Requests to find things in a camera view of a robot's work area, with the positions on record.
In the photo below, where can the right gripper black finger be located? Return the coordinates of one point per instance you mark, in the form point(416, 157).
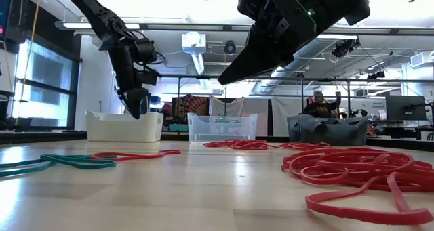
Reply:
point(254, 55)
point(264, 68)

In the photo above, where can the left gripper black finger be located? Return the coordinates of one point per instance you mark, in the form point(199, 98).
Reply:
point(133, 102)
point(142, 100)

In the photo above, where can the single red rubber band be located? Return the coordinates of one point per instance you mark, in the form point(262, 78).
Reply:
point(135, 155)

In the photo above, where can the red rubber band pile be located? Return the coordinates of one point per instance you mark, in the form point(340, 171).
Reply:
point(356, 166)
point(305, 145)
point(244, 144)

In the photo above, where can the teal rubber band pile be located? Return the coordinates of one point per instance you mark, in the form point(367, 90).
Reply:
point(68, 161)

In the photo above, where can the background black robot arm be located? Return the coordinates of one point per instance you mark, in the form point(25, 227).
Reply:
point(357, 112)

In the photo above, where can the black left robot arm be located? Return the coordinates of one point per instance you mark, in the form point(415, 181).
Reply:
point(101, 17)

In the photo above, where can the blue machine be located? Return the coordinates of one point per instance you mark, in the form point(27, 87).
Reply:
point(155, 100)

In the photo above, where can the black round ceiling device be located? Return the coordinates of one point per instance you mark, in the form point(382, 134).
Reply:
point(230, 47)

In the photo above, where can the white plastic basket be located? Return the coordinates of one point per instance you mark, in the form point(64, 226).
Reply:
point(98, 127)

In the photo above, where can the white hanging sheet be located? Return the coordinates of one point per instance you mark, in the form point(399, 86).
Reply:
point(225, 105)
point(285, 107)

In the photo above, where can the white ceiling unit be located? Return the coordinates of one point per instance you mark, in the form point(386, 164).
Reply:
point(193, 43)

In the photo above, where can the person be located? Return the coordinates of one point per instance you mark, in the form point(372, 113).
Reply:
point(320, 107)

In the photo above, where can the clear plastic basket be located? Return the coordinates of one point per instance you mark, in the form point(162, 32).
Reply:
point(220, 131)

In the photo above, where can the black framed window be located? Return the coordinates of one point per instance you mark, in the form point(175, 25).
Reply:
point(44, 88)

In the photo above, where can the black metal railing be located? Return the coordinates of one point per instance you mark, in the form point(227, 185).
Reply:
point(373, 80)

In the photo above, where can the grey plastic basket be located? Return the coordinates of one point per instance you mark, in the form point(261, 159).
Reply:
point(346, 132)

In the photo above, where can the desk computer monitor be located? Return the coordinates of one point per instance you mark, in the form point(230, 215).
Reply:
point(5, 14)

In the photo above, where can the black background monitor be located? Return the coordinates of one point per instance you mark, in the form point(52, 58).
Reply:
point(405, 107)

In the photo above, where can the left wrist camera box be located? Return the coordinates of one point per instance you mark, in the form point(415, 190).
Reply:
point(146, 51)

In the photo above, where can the colourful wall tapestry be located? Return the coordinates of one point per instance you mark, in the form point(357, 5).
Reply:
point(190, 105)

